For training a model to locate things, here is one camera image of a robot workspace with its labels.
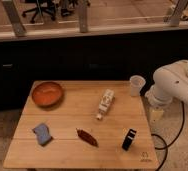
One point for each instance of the orange bowl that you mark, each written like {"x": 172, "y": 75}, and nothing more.
{"x": 47, "y": 94}

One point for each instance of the black eraser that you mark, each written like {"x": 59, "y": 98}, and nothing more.
{"x": 128, "y": 139}

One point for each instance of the middle metal post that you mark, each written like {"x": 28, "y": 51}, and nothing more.
{"x": 82, "y": 12}

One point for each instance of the right metal post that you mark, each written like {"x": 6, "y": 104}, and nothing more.
{"x": 179, "y": 8}

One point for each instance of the brown dried chili pepper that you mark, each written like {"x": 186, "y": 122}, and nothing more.
{"x": 87, "y": 137}

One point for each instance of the left metal post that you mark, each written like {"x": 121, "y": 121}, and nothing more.
{"x": 18, "y": 28}

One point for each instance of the metal post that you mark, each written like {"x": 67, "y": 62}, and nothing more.
{"x": 179, "y": 8}
{"x": 18, "y": 28}
{"x": 82, "y": 12}

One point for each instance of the clear plastic cup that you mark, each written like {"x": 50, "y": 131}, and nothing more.
{"x": 137, "y": 82}

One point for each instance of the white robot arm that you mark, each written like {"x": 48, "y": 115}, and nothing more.
{"x": 170, "y": 81}

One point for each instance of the white lying bottle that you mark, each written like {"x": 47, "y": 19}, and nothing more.
{"x": 105, "y": 103}

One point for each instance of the black office chair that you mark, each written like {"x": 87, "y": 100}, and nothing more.
{"x": 42, "y": 6}

